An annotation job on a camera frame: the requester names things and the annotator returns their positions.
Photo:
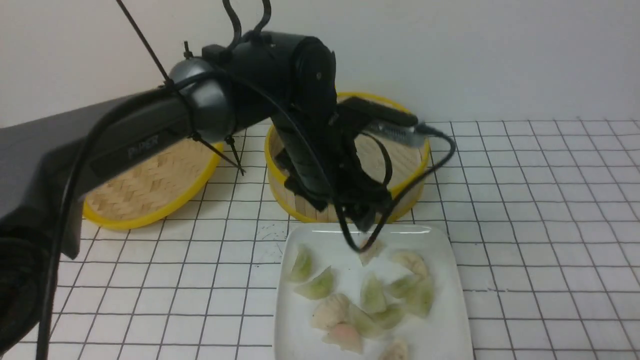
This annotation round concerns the checkered white tablecloth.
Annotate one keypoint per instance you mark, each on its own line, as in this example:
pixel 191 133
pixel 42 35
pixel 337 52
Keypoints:
pixel 543 218

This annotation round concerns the green dumpling on plate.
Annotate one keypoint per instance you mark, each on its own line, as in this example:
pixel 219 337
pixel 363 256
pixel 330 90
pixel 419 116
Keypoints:
pixel 420 298

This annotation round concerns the white steamed dumpling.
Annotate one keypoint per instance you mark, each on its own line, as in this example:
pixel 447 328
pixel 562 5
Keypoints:
pixel 372 252

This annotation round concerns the pink shrimp dumpling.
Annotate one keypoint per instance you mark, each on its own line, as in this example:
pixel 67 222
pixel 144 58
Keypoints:
pixel 346 337

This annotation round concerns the white translucent dumpling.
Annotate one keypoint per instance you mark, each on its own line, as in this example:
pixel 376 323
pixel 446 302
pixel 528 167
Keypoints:
pixel 330 312

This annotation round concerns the white pleated dumpling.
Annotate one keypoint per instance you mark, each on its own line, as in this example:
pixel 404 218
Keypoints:
pixel 411 261

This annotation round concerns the green dumpling far left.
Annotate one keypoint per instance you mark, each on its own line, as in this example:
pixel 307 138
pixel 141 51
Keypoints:
pixel 303 266

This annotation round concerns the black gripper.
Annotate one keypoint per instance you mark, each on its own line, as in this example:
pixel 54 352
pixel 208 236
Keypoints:
pixel 342 183

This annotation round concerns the green dumpling lower centre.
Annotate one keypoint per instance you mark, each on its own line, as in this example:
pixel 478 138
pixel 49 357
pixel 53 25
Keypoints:
pixel 373 325

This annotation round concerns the green dumpling small right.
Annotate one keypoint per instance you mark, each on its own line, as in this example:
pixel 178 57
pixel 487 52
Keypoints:
pixel 400 288

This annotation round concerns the white square plate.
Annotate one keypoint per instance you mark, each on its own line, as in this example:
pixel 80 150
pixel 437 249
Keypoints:
pixel 442 335

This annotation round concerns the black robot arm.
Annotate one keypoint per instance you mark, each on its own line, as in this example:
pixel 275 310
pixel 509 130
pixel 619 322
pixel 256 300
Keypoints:
pixel 49 165

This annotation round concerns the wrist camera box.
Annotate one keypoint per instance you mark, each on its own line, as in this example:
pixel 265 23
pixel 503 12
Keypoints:
pixel 385 122

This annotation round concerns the woven bamboo steamer lid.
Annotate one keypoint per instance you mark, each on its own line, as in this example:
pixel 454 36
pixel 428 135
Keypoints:
pixel 152 190

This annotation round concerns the pale dumpling bottom edge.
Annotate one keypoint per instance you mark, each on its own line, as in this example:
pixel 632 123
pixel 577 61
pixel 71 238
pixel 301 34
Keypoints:
pixel 398 349

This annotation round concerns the bamboo steamer basket yellow rim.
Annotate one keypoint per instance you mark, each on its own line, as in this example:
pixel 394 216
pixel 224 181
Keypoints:
pixel 407 163

